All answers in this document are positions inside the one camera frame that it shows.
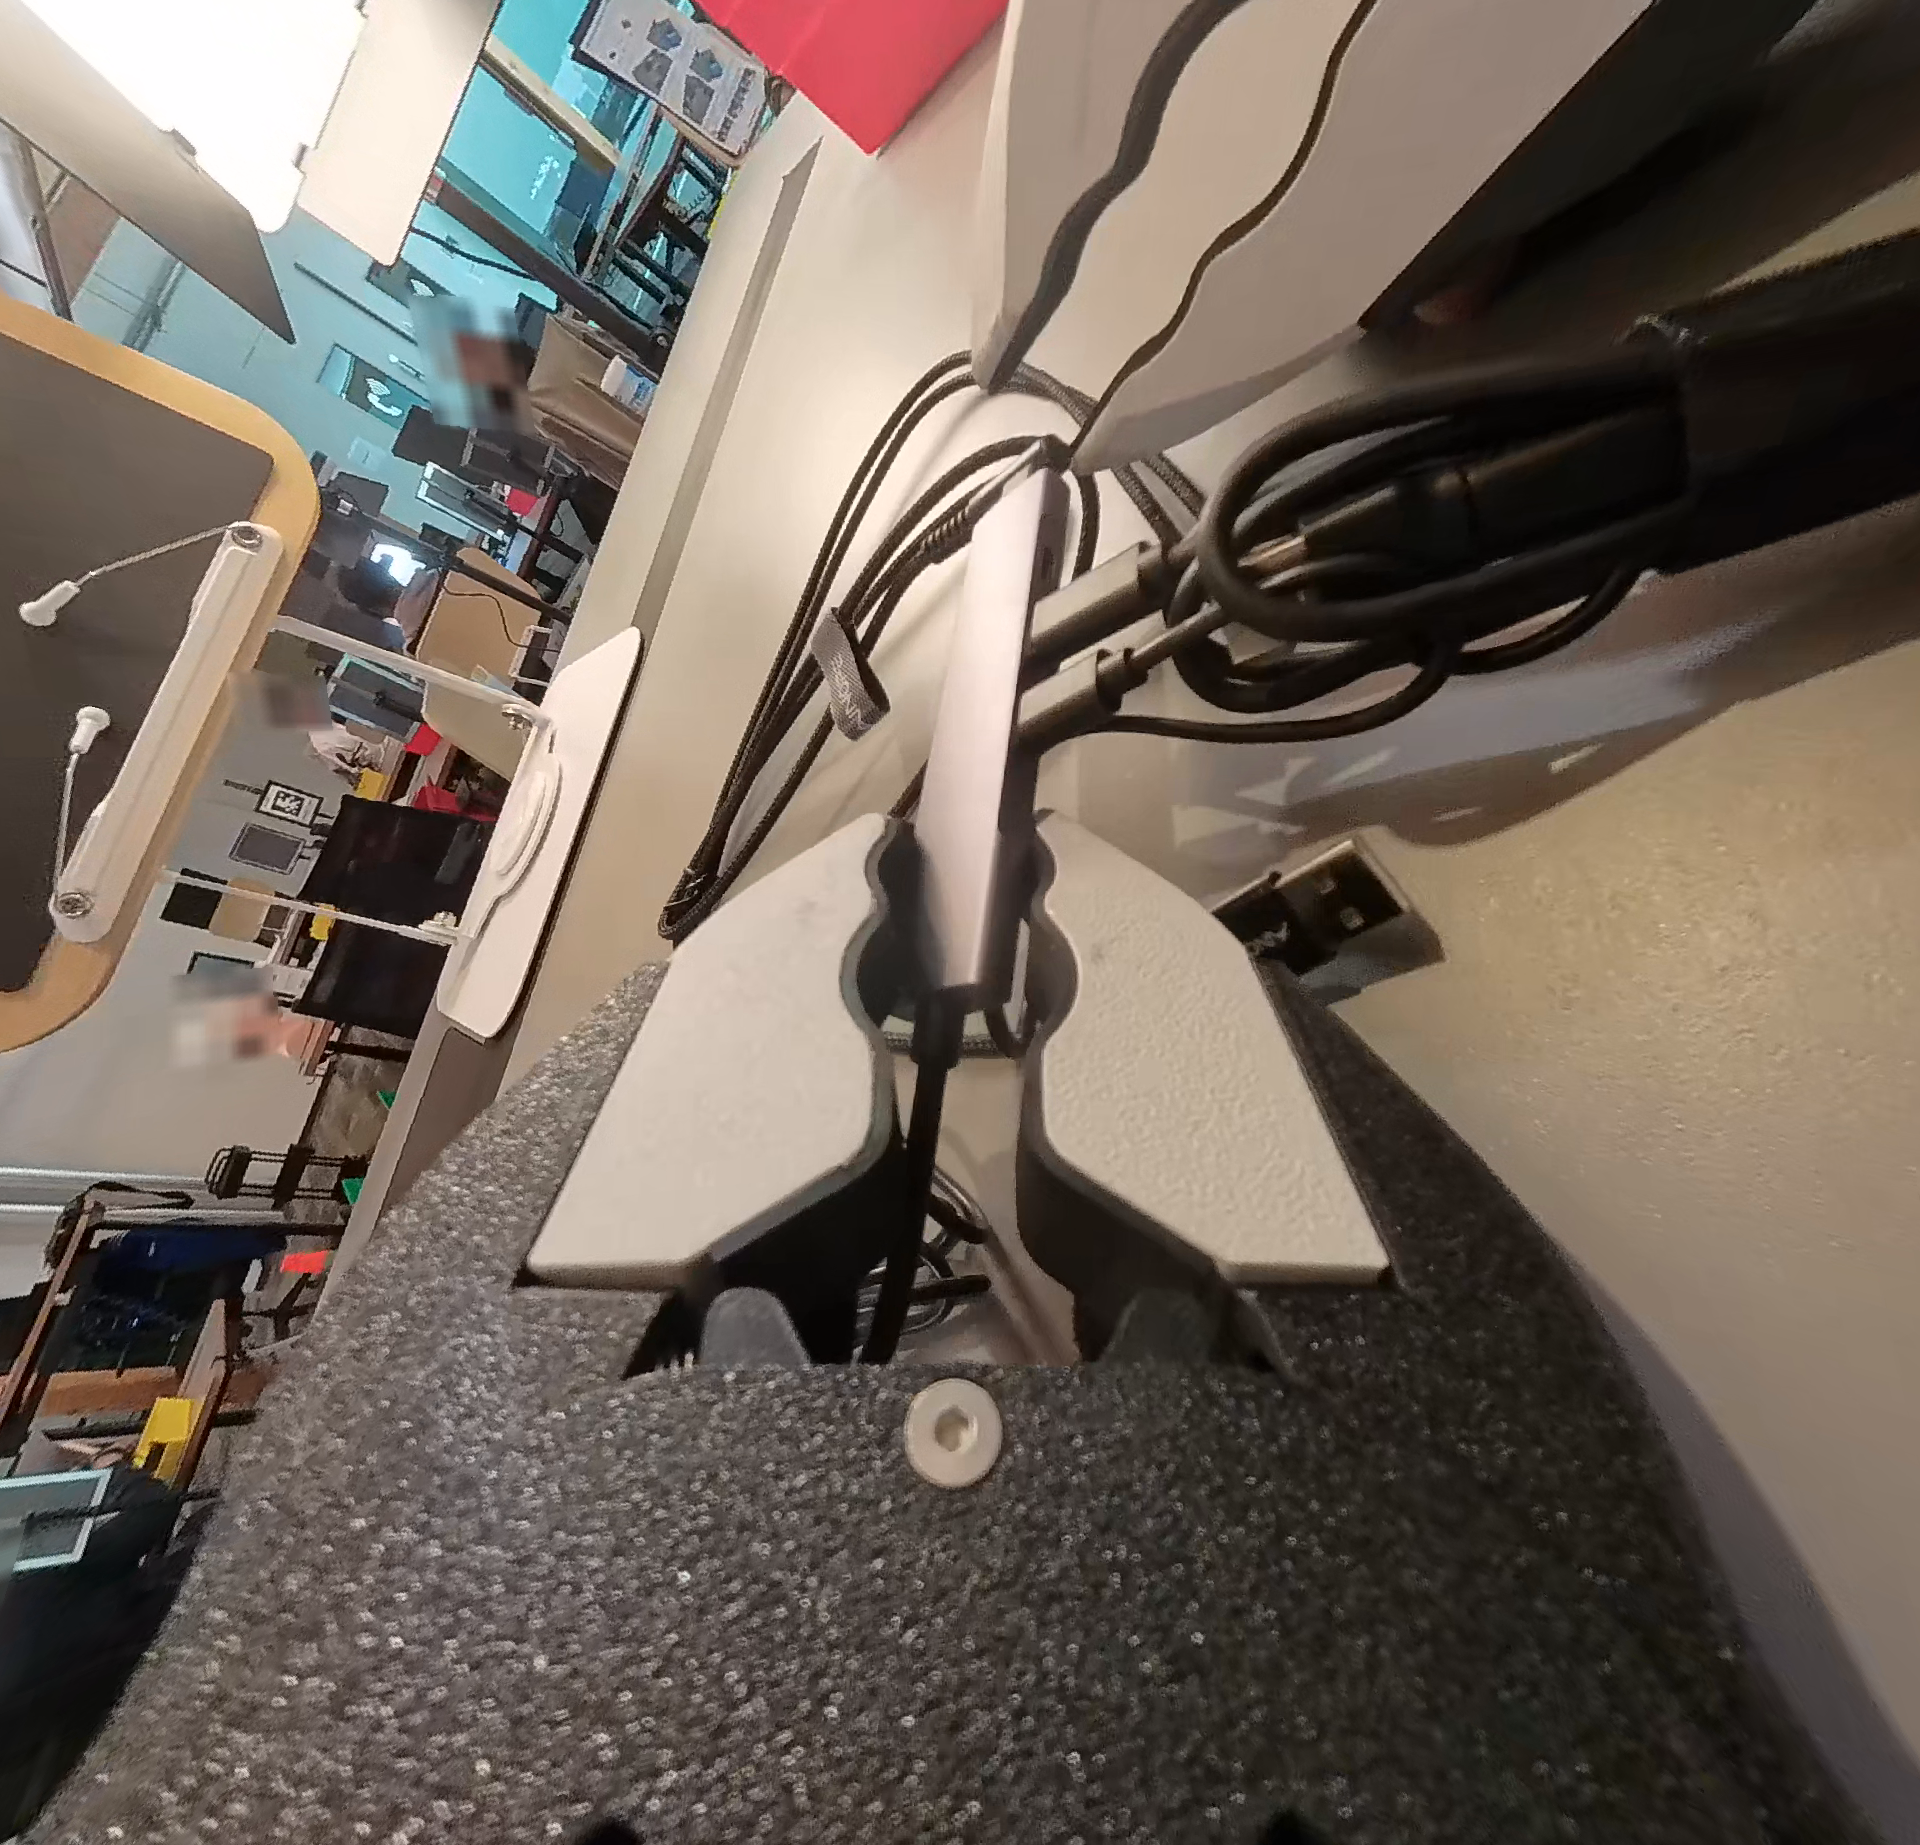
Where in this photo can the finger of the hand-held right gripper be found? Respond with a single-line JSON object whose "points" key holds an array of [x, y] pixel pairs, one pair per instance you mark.
{"points": [[1051, 76], [1426, 151]]}

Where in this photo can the wood-framed black board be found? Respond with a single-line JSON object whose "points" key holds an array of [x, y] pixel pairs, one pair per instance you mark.
{"points": [[121, 435]]}

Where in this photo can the black USB-A plug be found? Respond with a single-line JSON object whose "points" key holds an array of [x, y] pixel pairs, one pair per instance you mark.
{"points": [[1327, 906]]}

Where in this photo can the white picture poster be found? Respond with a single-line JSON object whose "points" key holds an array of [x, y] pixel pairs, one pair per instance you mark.
{"points": [[676, 61]]}

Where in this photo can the white stand with poles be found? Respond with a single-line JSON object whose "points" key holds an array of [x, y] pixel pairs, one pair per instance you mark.
{"points": [[556, 825]]}

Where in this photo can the grey slim USB hub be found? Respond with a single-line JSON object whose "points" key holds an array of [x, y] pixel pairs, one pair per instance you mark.
{"points": [[982, 765]]}

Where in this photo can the red plastic bin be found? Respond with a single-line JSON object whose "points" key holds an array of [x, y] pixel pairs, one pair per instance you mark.
{"points": [[855, 16]]}

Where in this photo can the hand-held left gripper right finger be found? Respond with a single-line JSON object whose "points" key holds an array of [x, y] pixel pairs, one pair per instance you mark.
{"points": [[1186, 1096]]}

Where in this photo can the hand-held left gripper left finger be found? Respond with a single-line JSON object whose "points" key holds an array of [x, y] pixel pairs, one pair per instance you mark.
{"points": [[721, 1081]]}

